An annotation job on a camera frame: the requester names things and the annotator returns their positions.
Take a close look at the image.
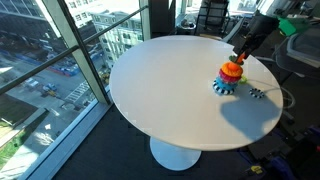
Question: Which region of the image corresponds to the black equipment pile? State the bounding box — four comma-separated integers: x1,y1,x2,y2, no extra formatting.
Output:
237,126,320,180

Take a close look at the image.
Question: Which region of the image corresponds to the small black white striped ring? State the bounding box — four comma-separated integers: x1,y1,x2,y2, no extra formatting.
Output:
248,87,265,99

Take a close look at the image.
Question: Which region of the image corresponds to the red stacking ring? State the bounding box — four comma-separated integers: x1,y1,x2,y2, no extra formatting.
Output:
218,69,242,84

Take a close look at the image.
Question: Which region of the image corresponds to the black white striped base ring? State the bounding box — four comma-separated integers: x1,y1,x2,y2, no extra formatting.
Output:
212,79,236,96

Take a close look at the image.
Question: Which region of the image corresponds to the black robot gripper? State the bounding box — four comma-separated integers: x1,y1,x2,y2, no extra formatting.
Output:
236,12,279,64

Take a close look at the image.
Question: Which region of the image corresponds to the dark green ring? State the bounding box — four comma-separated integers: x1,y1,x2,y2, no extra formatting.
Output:
228,54,245,66

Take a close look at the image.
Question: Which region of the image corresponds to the white round table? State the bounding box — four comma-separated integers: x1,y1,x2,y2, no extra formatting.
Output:
109,35,283,151

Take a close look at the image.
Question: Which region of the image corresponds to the white table pedestal base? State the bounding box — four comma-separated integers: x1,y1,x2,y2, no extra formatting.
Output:
150,137,201,171

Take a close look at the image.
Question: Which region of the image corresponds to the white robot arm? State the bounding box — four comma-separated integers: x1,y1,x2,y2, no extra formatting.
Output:
233,11,320,79

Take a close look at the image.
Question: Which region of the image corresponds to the orange stacking rod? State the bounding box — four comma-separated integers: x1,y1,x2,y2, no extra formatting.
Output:
236,53,245,65

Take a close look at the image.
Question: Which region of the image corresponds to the orange stacking ring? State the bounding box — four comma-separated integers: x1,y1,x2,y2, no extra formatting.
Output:
221,61,244,78

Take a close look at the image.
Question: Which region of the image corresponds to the black office chair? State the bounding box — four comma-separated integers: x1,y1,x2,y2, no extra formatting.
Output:
194,0,230,35

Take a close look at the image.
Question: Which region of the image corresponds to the blue stacking ring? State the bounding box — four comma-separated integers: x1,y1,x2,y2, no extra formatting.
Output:
214,76,239,92

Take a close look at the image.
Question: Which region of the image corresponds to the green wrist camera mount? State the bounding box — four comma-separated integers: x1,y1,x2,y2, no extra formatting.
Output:
278,17,309,36

